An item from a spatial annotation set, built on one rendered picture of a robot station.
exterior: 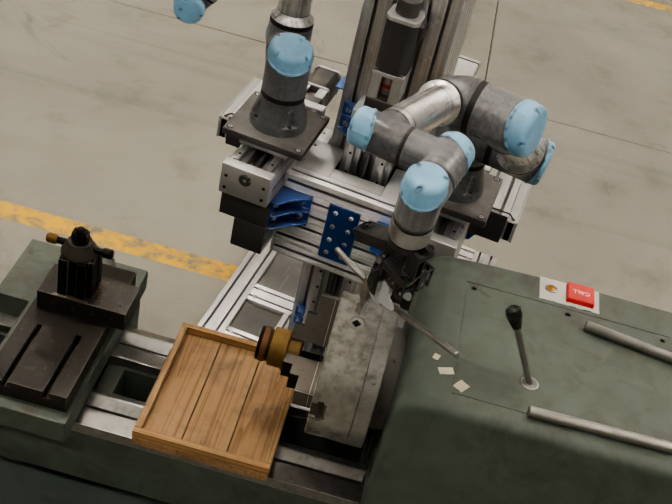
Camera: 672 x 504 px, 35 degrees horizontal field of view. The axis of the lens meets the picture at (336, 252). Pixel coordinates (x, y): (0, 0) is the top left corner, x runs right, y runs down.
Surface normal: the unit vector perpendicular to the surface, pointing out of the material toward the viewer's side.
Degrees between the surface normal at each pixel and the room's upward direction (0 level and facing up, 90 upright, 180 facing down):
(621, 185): 0
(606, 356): 0
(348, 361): 42
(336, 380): 58
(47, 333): 0
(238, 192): 90
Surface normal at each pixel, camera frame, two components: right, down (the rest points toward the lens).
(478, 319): 0.19, -0.76
